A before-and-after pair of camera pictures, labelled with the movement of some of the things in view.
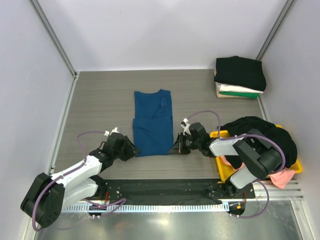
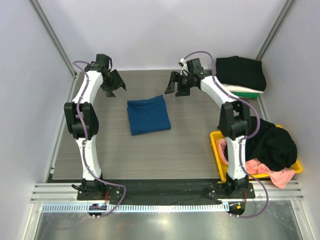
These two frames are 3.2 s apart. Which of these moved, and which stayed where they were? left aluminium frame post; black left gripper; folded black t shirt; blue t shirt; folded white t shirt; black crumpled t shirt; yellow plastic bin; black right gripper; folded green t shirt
Moved: blue t shirt; black right gripper; black left gripper
Stayed: folded green t shirt; folded black t shirt; black crumpled t shirt; yellow plastic bin; left aluminium frame post; folded white t shirt
